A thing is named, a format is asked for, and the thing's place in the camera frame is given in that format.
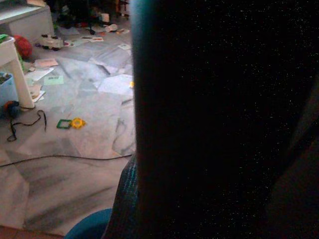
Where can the light blue storage box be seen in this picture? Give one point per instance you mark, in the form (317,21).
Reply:
(6,88)

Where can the grey cabinet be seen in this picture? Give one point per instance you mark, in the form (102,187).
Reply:
(30,22)

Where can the red ball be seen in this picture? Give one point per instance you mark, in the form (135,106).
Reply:
(23,46)

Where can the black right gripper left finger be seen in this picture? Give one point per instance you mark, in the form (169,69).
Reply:
(125,199)

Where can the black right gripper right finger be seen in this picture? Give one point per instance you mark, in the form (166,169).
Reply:
(299,194)

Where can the blue plastic bucket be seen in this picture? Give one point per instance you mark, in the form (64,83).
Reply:
(89,225)

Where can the pale green paper card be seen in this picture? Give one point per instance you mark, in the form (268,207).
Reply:
(53,80)

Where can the green square toy tile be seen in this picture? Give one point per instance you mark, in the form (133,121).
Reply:
(64,124)

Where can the white plastic table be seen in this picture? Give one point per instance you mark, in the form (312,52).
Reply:
(17,72)

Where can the yellow gear toy tile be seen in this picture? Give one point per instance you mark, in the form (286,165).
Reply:
(78,123)

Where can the orange and blue ball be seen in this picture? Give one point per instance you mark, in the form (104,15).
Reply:
(12,108)

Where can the white toy truck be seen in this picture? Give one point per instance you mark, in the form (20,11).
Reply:
(51,42)

